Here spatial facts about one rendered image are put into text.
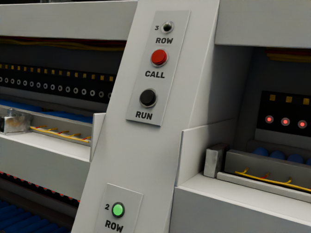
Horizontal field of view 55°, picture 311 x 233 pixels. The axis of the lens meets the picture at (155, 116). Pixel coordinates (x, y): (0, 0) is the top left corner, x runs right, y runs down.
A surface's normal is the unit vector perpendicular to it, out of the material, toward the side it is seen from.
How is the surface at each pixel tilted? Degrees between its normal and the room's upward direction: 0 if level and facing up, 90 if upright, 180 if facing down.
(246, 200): 18
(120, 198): 90
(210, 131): 90
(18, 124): 90
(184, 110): 90
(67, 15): 108
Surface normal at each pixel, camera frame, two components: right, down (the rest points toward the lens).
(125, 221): -0.41, -0.25
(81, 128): -0.47, 0.05
